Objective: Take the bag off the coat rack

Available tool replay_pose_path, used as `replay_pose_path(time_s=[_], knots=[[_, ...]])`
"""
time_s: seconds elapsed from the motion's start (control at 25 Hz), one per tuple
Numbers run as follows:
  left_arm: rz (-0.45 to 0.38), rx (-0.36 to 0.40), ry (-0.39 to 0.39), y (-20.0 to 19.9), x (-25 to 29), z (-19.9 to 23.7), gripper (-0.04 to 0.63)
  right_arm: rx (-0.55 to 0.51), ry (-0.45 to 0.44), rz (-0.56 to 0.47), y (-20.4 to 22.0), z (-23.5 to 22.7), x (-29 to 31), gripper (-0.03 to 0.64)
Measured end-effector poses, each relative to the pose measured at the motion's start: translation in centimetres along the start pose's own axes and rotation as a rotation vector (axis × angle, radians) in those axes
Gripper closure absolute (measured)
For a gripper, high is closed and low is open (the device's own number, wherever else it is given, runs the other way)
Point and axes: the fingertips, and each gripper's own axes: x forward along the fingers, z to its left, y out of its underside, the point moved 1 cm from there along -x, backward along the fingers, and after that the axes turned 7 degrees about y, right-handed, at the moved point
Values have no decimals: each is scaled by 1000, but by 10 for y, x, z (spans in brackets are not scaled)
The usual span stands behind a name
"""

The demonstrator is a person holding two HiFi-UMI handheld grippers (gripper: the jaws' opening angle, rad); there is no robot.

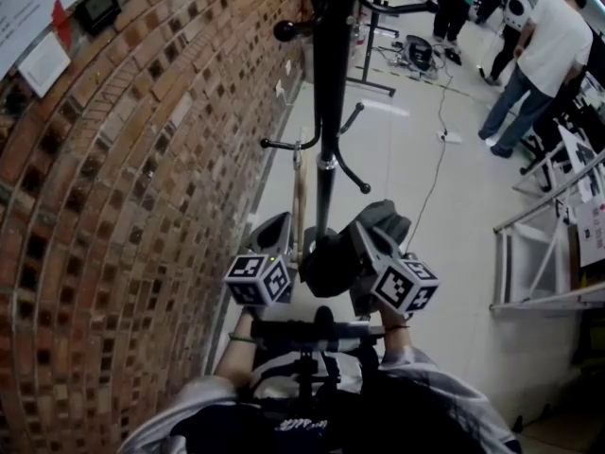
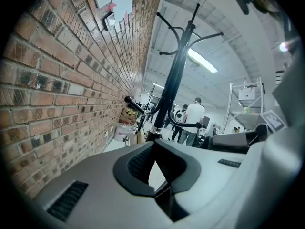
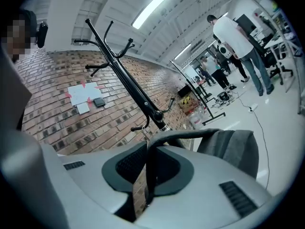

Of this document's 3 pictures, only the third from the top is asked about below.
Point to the cardboard box with yellow print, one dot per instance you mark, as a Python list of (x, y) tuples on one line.
[(189, 104)]

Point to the black monitor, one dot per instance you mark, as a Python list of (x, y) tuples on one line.
[(246, 24)]

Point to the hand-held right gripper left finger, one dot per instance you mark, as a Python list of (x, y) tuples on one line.
[(90, 182)]

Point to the black office chair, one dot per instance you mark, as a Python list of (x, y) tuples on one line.
[(271, 58)]

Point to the black rolling frame stand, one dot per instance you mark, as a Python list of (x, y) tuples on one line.
[(190, 85), (205, 92)]

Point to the white desk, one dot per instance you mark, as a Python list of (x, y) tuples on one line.
[(278, 42)]

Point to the small white wall paper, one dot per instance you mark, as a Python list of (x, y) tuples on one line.
[(83, 108)]

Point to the white power strip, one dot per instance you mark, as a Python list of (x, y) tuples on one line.
[(253, 107)]

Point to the clear plastic water jug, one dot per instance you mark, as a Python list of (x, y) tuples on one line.
[(204, 110), (196, 120)]

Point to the black pole stand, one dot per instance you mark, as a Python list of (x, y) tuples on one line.
[(133, 87)]

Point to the white metal frame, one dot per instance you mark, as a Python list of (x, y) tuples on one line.
[(294, 56)]

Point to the large white wall paper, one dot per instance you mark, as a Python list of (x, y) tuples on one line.
[(83, 93)]

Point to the person's head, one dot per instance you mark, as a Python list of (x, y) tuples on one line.
[(16, 37)]

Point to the black bag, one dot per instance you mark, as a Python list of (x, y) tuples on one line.
[(238, 147)]

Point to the black wall device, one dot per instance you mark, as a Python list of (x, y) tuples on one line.
[(99, 102)]

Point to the black head camera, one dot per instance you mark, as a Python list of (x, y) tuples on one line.
[(42, 33)]

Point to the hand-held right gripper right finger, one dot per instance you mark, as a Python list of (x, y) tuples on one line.
[(205, 199)]

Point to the long ceiling light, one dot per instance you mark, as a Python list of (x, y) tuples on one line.
[(183, 51), (153, 6)]

